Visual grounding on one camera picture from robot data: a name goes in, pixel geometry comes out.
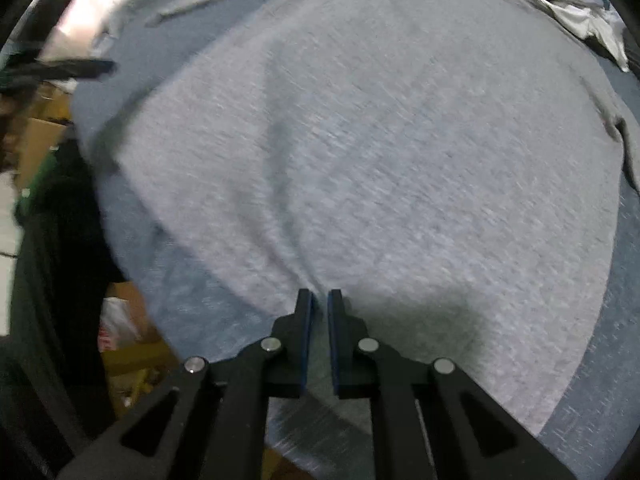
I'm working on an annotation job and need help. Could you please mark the grey sweatshirt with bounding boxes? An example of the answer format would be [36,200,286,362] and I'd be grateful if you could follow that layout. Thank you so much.
[92,0,640,480]

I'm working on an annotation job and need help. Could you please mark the cardboard box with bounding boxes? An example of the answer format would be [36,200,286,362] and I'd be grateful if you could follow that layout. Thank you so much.
[14,118,66,193]

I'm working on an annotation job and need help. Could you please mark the dark blue bed sheet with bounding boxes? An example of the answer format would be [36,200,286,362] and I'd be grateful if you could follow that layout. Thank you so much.
[69,0,640,480]

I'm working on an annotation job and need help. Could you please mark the white garment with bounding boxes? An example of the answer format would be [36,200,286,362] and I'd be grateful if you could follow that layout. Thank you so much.
[538,0,629,73]

